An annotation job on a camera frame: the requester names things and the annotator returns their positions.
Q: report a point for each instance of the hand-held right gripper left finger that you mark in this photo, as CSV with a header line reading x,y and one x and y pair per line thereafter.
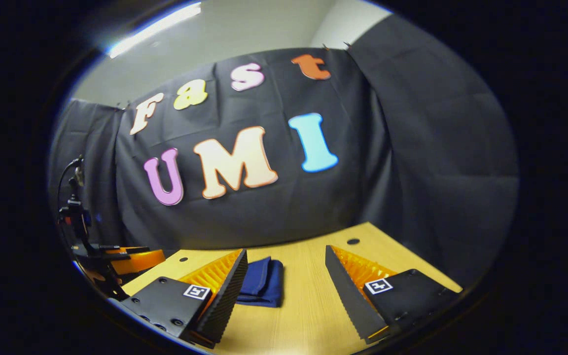
x,y
220,301

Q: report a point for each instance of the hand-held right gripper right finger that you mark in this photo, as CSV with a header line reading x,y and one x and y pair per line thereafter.
x,y
350,301

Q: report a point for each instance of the blue jeans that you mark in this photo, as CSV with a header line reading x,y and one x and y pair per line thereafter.
x,y
264,283

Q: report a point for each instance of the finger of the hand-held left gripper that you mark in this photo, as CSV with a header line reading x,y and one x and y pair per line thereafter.
x,y
128,249
138,260

